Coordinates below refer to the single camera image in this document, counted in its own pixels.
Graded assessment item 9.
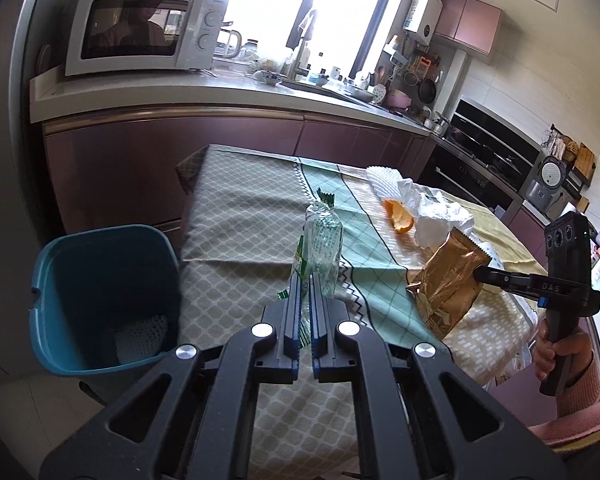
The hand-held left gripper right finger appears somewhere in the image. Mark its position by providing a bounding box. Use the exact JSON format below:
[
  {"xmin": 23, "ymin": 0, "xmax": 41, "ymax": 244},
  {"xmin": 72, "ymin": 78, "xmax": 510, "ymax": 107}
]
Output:
[{"xmin": 309, "ymin": 275, "xmax": 568, "ymax": 480}]

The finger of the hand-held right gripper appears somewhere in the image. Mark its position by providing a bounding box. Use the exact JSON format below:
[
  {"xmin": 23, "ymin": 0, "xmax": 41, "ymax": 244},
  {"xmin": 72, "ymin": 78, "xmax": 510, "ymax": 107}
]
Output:
[{"xmin": 472, "ymin": 265, "xmax": 531, "ymax": 293}]

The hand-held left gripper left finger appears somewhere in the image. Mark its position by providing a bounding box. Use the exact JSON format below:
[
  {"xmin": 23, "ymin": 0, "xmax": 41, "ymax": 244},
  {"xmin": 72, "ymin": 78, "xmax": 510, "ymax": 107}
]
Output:
[{"xmin": 39, "ymin": 275, "xmax": 303, "ymax": 480}]

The gold snack bag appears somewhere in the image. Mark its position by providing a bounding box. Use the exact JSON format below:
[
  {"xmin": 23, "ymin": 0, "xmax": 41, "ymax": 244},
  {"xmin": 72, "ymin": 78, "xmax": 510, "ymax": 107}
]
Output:
[{"xmin": 406, "ymin": 226, "xmax": 491, "ymax": 341}]

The white plastic bag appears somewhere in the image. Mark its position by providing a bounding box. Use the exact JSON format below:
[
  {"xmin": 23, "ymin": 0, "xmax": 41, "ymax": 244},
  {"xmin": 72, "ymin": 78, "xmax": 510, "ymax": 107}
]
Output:
[{"xmin": 397, "ymin": 178, "xmax": 476, "ymax": 249}]

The green white plastic wrapper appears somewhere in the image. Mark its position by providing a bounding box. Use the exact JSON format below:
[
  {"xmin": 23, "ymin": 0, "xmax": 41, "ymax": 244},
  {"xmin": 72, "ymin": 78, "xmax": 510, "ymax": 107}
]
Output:
[{"xmin": 275, "ymin": 187, "xmax": 344, "ymax": 351}]

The orange peel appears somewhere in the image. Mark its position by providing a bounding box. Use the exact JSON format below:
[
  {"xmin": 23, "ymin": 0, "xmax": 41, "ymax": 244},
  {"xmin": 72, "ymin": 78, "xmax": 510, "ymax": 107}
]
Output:
[{"xmin": 384, "ymin": 199, "xmax": 415, "ymax": 234}]

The white foam fruit net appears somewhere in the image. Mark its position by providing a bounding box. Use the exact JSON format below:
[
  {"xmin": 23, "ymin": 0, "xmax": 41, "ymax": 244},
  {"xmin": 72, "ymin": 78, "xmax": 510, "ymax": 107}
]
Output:
[
  {"xmin": 365, "ymin": 165, "xmax": 406, "ymax": 200},
  {"xmin": 114, "ymin": 314, "xmax": 170, "ymax": 364}
]

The blue plastic bin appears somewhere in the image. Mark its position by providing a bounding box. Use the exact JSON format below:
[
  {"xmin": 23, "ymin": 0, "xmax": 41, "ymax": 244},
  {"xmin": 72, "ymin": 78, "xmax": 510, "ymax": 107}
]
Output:
[{"xmin": 32, "ymin": 225, "xmax": 183, "ymax": 378}]

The person's right forearm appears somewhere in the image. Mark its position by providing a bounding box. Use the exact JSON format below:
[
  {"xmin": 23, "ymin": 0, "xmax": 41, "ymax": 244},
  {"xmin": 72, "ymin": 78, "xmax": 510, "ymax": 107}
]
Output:
[{"xmin": 527, "ymin": 355, "xmax": 600, "ymax": 457}]

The person's right hand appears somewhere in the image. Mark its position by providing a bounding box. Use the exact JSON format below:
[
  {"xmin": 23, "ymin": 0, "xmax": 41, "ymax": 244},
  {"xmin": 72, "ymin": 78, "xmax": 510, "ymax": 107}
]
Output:
[{"xmin": 531, "ymin": 321, "xmax": 595, "ymax": 390}]

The silver rice cooker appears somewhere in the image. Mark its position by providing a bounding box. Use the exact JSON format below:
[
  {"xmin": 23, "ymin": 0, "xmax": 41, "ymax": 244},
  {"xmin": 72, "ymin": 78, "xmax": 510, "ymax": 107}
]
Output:
[{"xmin": 520, "ymin": 152, "xmax": 568, "ymax": 213}]

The patterned green beige tablecloth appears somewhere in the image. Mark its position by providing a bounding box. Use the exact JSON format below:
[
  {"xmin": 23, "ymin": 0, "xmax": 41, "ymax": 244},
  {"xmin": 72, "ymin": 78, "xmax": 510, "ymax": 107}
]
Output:
[{"xmin": 176, "ymin": 144, "xmax": 548, "ymax": 480}]

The black integrated stove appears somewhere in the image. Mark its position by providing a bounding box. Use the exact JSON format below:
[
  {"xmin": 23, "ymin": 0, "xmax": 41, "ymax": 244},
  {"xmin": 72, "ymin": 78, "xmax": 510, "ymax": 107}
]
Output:
[{"xmin": 417, "ymin": 97, "xmax": 543, "ymax": 216}]

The metal stovetop kettle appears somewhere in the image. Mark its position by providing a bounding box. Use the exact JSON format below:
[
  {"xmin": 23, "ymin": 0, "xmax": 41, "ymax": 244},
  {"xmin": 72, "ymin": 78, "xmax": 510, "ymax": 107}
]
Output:
[{"xmin": 425, "ymin": 112, "xmax": 451, "ymax": 135}]

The black frying pan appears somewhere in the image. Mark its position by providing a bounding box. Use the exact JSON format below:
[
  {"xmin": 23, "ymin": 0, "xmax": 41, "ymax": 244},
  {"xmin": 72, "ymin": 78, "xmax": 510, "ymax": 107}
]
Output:
[{"xmin": 417, "ymin": 77, "xmax": 437, "ymax": 106}]

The pink pot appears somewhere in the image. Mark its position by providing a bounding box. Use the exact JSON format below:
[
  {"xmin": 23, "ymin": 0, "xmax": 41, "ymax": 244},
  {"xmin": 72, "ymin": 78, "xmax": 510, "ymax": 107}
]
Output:
[{"xmin": 384, "ymin": 89, "xmax": 412, "ymax": 110}]

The purple kitchen base cabinet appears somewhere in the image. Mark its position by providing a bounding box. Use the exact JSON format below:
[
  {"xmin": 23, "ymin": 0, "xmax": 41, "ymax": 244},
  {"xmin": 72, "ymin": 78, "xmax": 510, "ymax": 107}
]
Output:
[{"xmin": 29, "ymin": 67, "xmax": 436, "ymax": 251}]

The steel kitchen sink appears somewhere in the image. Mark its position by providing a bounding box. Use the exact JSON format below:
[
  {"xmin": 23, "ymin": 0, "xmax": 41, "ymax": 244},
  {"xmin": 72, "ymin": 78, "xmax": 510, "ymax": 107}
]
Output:
[{"xmin": 280, "ymin": 77, "xmax": 376, "ymax": 105}]

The metal kitchen faucet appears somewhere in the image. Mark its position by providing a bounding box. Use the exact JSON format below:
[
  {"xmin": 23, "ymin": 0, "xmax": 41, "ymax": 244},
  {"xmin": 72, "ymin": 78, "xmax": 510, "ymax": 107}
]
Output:
[{"xmin": 286, "ymin": 9, "xmax": 318, "ymax": 81}]

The glass electric kettle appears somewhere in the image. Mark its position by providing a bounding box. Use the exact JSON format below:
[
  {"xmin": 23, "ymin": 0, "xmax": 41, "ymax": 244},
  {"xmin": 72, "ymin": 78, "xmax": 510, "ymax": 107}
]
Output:
[{"xmin": 215, "ymin": 27, "xmax": 243, "ymax": 60}]

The kitchen window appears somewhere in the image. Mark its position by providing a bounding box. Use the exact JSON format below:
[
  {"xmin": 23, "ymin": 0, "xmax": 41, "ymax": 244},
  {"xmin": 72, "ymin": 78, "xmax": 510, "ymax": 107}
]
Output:
[{"xmin": 197, "ymin": 0, "xmax": 416, "ymax": 78}]

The white microwave oven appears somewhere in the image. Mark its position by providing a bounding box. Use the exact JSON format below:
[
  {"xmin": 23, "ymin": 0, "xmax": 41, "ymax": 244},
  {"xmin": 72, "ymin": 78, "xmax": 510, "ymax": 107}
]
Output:
[{"xmin": 64, "ymin": 0, "xmax": 229, "ymax": 77}]

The black wire rack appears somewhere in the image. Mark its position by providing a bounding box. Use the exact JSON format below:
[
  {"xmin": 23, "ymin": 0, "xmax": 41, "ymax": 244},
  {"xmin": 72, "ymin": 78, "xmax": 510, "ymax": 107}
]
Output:
[{"xmin": 550, "ymin": 125, "xmax": 596, "ymax": 196}]

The pink wall cabinet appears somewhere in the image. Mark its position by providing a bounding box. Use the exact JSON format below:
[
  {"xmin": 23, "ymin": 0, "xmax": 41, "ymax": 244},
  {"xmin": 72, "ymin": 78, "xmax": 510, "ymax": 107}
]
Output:
[{"xmin": 432, "ymin": 0, "xmax": 503, "ymax": 57}]

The white wall water heater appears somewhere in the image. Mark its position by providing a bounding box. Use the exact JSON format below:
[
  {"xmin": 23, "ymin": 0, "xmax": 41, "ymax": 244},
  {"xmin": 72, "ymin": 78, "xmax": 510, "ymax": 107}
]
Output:
[{"xmin": 402, "ymin": 0, "xmax": 443, "ymax": 45}]

